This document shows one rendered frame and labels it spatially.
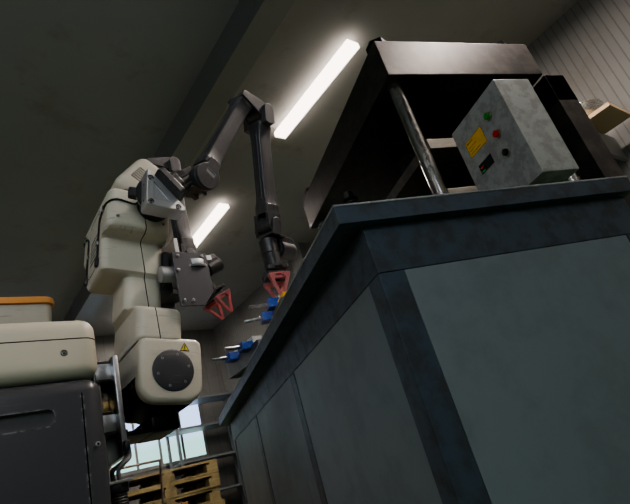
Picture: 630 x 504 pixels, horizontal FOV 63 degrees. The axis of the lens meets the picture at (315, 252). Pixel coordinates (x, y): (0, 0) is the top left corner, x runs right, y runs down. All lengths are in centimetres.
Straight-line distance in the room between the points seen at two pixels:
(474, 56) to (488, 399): 197
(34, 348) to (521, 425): 86
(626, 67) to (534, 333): 433
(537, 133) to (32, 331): 158
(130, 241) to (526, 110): 136
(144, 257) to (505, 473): 103
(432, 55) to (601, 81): 292
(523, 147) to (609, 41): 351
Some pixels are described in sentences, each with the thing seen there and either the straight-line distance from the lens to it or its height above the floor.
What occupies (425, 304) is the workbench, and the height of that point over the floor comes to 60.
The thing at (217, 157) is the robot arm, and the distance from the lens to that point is 154.
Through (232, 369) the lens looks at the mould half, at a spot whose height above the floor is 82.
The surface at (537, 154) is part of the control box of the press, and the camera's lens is 184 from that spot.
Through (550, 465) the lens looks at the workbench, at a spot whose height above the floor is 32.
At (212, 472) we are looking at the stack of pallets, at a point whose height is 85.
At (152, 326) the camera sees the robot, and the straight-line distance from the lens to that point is 134.
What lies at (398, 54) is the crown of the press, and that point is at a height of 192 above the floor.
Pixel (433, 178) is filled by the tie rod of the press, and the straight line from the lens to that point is 206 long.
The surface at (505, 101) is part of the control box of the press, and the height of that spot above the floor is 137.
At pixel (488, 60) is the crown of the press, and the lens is 264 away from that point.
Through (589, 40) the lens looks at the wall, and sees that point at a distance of 540.
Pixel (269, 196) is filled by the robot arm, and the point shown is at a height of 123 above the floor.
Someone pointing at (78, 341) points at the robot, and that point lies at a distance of 111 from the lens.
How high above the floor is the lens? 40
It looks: 23 degrees up
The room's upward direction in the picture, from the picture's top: 17 degrees counter-clockwise
